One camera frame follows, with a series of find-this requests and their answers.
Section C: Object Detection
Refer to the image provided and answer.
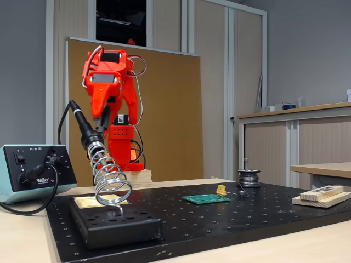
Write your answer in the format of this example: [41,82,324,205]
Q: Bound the black soldering iron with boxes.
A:
[68,100,108,165]

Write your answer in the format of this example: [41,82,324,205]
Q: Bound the teal Weller soldering station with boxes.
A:
[0,144,78,205]

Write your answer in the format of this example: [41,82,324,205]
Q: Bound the black soldering stand base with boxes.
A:
[68,196,162,249]

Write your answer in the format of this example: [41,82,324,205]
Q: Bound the green circuit board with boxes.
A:
[181,193,231,205]

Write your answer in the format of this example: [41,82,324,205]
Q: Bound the silver spring iron holder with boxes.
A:
[81,131,133,217]

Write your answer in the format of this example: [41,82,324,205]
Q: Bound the light wooden block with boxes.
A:
[94,169,153,190]

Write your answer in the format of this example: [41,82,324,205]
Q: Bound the yellow cleaning sponge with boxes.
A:
[74,193,129,209]

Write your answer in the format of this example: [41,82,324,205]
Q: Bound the tall beige cabinet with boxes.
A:
[45,0,268,181]

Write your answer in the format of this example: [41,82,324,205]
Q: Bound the black perforated breadboard plate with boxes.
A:
[45,181,351,263]

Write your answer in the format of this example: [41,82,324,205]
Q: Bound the low beige sliding-door cabinet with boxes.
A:
[236,101,351,190]

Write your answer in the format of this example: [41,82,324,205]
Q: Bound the wooden-topped side table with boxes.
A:
[290,162,351,192]

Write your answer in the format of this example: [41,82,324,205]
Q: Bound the wooden plank with Kapla print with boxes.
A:
[299,185,345,201]

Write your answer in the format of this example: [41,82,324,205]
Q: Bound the stacked wooden blocks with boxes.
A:
[292,191,351,209]

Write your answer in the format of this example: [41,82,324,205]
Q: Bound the thin solder wire strand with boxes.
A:
[225,183,250,198]

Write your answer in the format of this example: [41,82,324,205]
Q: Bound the solder wire spool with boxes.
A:
[237,169,262,188]

